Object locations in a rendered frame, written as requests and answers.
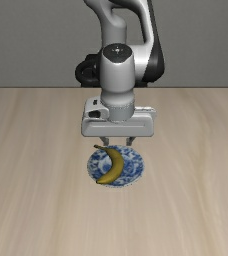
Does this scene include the yellow banana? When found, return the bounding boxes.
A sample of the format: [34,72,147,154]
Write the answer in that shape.
[93,144,125,185]

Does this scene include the blue and white plate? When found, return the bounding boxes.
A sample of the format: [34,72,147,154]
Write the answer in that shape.
[86,144,145,188]

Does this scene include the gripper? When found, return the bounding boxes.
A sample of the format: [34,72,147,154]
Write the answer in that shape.
[80,96,157,147]

